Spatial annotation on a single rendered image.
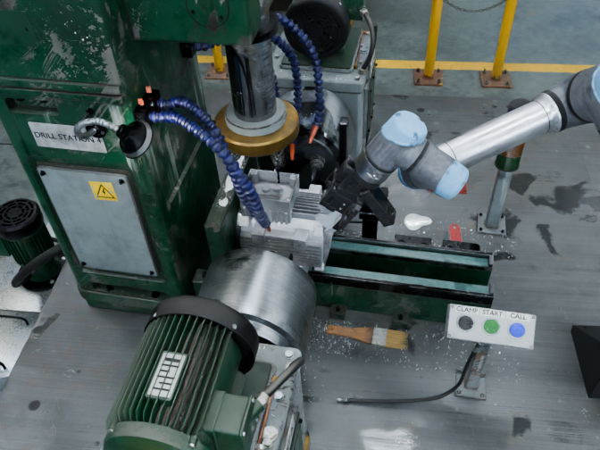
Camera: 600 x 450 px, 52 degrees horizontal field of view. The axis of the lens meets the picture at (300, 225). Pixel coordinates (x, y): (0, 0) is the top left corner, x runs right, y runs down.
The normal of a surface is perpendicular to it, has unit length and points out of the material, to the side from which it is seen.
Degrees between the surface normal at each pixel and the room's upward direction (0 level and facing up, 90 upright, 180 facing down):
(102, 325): 0
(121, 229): 90
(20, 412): 0
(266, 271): 17
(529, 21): 0
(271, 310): 28
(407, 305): 90
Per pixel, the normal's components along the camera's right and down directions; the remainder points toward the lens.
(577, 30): -0.04, -0.69
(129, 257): -0.20, 0.71
